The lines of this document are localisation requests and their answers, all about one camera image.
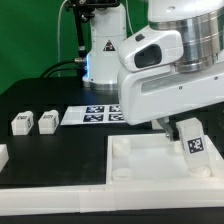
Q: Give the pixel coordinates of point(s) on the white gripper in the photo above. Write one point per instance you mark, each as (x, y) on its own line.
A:
(149, 86)

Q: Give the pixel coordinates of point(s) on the white square tabletop part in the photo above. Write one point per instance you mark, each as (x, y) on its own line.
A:
(144, 157)

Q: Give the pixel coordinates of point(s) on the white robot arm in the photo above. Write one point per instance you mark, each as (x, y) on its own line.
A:
(200, 23)

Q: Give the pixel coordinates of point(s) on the white sheet with markers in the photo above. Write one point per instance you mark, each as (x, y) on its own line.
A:
(93, 114)

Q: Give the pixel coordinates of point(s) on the white L-shaped obstacle fence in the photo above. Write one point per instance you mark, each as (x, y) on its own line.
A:
(155, 194)

